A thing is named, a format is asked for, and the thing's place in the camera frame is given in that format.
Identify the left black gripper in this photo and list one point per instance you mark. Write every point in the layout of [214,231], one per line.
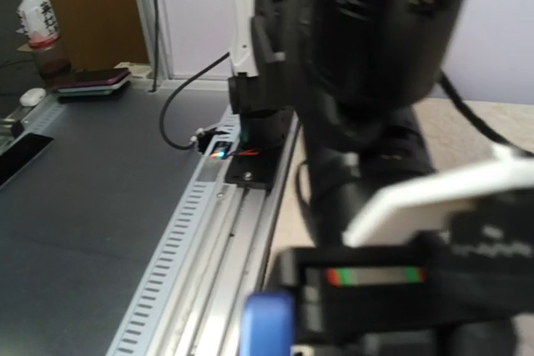
[424,297]

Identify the blue phone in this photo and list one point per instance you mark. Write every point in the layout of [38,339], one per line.
[267,324]

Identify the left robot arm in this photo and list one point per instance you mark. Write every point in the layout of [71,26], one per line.
[365,79]

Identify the stack of spare phones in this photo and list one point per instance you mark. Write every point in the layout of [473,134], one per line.
[90,85]

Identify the white earbuds case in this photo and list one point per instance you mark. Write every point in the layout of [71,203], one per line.
[32,97]

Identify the plastic drink bottle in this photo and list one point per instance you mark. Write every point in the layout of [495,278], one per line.
[41,28]

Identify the front aluminium rail frame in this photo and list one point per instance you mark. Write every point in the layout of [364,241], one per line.
[211,256]

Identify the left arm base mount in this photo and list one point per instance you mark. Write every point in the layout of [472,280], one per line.
[245,151]

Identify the black phone on rail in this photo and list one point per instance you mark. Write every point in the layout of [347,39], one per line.
[21,154]

